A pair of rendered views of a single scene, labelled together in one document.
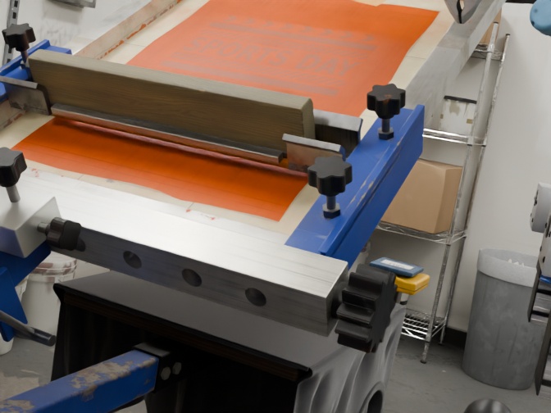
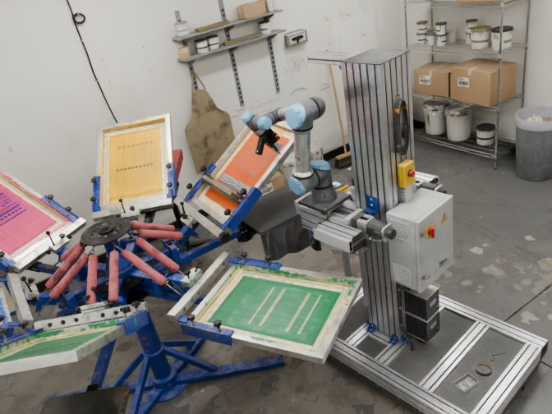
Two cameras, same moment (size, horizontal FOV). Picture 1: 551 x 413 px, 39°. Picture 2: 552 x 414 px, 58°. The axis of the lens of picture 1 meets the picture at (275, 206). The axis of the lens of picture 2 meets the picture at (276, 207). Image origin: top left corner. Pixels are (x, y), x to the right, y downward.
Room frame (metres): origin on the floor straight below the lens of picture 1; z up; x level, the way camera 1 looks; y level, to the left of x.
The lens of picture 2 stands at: (-1.16, -1.92, 2.66)
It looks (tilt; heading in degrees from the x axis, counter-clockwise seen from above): 28 degrees down; 38
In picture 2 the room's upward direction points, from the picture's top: 11 degrees counter-clockwise
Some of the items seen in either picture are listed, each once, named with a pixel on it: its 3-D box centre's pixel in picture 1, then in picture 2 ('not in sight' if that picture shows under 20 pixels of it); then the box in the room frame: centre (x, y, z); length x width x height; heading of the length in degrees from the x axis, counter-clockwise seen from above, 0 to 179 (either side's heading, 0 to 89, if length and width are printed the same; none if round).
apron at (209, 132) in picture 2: not in sight; (207, 121); (2.55, 1.61, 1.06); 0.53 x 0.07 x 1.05; 156
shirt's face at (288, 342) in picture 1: (246, 297); (272, 208); (1.31, 0.02, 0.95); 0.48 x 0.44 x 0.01; 156
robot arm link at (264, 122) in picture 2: not in sight; (264, 121); (1.04, -0.26, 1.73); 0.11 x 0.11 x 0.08; 72
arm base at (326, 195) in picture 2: not in sight; (323, 190); (1.06, -0.58, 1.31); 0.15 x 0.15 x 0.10
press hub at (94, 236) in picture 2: not in sight; (138, 312); (0.29, 0.47, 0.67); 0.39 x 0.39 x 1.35
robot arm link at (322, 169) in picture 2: not in sight; (319, 172); (1.05, -0.58, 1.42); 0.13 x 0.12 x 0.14; 162
